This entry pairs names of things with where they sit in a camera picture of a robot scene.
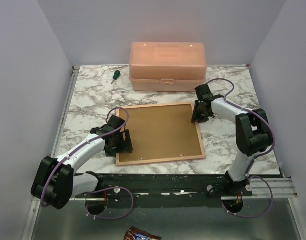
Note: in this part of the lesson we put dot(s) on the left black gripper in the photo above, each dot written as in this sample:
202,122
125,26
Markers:
126,146

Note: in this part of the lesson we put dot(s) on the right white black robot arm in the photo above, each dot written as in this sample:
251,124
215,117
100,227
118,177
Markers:
252,133

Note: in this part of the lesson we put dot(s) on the orange translucent plastic toolbox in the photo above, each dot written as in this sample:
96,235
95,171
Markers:
167,66

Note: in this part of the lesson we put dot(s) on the brown fibreboard backing board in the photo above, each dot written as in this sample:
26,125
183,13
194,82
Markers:
163,132

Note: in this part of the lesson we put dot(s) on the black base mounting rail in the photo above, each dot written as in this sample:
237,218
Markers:
160,190

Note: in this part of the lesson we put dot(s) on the pink wooden picture frame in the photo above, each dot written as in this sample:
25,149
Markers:
203,150

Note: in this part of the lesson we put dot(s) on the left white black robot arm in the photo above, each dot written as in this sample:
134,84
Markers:
54,180

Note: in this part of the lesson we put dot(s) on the brown snack wrapper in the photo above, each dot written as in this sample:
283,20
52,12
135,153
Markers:
134,233

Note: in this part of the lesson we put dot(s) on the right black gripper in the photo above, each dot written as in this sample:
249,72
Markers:
196,117

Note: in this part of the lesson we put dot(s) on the aluminium extrusion rail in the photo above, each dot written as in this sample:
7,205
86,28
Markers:
164,133

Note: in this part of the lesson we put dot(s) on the green handled screwdriver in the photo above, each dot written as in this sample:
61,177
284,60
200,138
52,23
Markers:
116,75

